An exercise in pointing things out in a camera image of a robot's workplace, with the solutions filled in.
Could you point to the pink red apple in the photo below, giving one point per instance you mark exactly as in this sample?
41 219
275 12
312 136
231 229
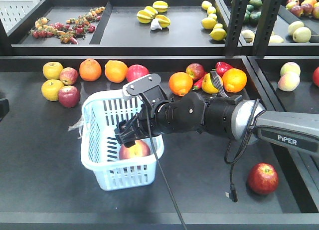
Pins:
136 71

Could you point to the light blue plastic basket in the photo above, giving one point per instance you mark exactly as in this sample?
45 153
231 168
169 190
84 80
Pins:
101 112

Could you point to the red bell pepper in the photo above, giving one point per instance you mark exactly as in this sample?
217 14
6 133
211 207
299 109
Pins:
221 67

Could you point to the small pink apple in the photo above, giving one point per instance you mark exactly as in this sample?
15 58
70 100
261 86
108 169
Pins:
68 76

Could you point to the red apple back left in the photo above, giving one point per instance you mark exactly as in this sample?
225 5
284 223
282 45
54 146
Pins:
315 77

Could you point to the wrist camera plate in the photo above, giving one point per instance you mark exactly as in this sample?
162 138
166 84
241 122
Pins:
140 85

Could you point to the yellow round fruit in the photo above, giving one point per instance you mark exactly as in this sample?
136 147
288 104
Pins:
207 85

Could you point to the clear plastic tag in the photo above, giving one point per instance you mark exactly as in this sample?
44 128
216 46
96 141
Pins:
77 126

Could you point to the orange right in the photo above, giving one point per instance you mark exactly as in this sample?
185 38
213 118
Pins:
234 80

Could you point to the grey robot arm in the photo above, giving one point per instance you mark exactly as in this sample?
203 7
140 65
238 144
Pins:
234 118

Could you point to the red chili pepper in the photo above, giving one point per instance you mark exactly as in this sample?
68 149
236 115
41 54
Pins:
198 84

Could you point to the dark red small apple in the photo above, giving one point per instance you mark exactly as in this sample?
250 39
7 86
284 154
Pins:
69 96

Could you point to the orange far left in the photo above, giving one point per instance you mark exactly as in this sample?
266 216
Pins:
116 71

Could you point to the yellow starfruit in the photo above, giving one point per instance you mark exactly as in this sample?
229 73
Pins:
163 20

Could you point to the yellow apple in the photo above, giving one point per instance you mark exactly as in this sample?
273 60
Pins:
52 70
50 89

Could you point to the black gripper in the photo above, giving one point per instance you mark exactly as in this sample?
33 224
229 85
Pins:
139 126

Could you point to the peach rear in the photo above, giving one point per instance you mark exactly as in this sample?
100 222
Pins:
290 67

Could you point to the white garlic bulb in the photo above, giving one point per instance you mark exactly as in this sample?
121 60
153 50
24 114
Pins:
155 24

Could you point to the yellow apple front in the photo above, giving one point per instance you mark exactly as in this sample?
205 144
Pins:
50 89

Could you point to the red green apple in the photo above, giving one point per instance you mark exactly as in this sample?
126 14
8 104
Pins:
195 71

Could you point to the orange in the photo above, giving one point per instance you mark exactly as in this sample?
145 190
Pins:
116 71
90 70
180 83
234 80

